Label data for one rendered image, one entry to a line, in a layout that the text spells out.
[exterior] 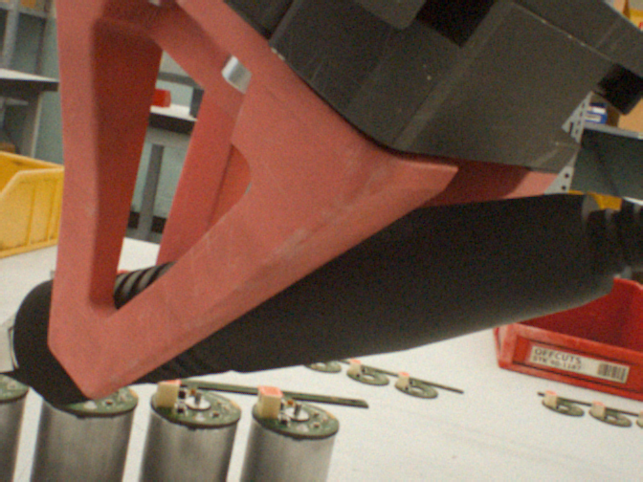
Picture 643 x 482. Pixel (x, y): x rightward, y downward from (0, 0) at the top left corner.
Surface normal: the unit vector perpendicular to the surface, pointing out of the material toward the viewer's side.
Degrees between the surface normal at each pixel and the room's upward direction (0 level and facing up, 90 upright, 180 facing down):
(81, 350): 99
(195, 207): 87
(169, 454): 90
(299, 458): 90
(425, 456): 0
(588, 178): 90
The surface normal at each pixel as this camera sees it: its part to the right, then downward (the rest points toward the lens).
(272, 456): -0.33, 0.09
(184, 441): -0.08, 0.15
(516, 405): 0.20, -0.97
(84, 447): 0.25, 0.21
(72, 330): -0.61, 0.16
